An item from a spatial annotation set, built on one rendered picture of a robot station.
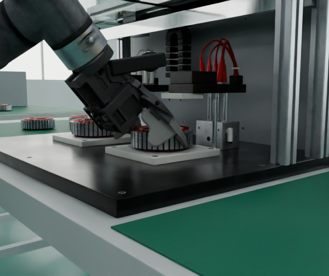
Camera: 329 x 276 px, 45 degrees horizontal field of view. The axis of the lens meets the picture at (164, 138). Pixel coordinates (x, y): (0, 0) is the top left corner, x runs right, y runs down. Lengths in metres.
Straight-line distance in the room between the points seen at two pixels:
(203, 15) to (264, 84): 0.20
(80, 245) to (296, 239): 0.22
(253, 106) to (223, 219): 0.48
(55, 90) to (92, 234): 5.37
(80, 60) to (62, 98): 5.20
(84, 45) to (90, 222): 0.27
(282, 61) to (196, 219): 0.32
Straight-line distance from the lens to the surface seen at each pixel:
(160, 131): 0.64
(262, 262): 0.34
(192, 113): 1.02
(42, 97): 5.68
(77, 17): 0.59
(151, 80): 0.98
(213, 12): 0.76
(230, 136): 0.77
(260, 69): 0.87
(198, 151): 0.68
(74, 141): 0.85
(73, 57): 0.60
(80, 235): 0.44
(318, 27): 0.74
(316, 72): 0.73
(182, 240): 0.38
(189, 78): 0.72
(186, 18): 0.81
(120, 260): 0.37
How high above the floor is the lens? 0.89
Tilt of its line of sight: 7 degrees down
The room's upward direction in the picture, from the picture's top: straight up
